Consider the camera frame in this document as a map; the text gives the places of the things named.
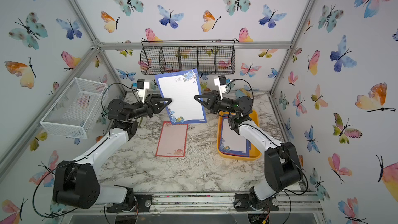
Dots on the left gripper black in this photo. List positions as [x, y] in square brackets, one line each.
[154, 106]

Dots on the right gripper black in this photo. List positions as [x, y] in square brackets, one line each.
[215, 105]

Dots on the blue floral stationery paper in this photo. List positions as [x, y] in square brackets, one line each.
[182, 87]

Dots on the red pink stationery paper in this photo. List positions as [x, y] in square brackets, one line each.
[172, 141]

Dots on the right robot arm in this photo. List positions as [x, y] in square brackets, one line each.
[281, 161]

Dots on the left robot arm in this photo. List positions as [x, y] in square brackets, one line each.
[76, 183]

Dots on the blue stationery paper stack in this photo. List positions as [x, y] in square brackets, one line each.
[233, 144]

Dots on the yellow storage tray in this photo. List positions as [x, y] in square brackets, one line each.
[254, 152]

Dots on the blue dustpan brush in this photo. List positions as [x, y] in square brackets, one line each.
[244, 92]

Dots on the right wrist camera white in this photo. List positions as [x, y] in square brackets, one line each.
[221, 83]

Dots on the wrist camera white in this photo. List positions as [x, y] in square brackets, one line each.
[142, 86]
[221, 83]

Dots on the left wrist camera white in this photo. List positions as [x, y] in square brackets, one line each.
[142, 86]

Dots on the black wire wall basket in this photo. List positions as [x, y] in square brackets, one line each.
[212, 56]

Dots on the white mesh wall basket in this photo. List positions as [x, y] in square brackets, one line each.
[75, 109]

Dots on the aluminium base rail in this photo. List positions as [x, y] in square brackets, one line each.
[226, 202]

